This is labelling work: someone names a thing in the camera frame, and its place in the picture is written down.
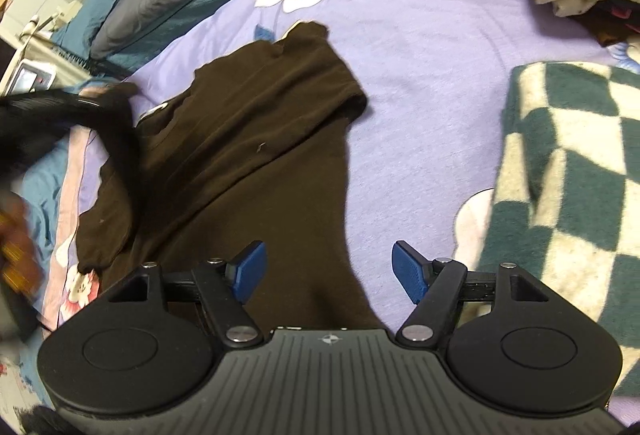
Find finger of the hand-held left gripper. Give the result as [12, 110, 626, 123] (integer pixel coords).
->
[92, 84, 143, 251]

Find teal bedsheet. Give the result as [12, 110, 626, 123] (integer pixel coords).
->
[17, 0, 138, 266]

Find dark maroon clothes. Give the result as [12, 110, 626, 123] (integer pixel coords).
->
[580, 0, 640, 50]

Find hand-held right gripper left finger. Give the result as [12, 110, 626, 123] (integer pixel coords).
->
[102, 240, 269, 349]

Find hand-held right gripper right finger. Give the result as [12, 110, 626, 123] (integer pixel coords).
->
[391, 240, 554, 347]

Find green white checkered fleece cloth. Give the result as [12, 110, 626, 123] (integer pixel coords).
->
[470, 61, 640, 405]

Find purple floral blanket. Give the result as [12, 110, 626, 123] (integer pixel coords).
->
[42, 0, 640, 426]

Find white appliance with knobs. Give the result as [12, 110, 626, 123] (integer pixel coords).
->
[0, 59, 57, 96]

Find dark brown garment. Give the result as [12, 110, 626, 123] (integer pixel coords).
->
[75, 21, 397, 332]

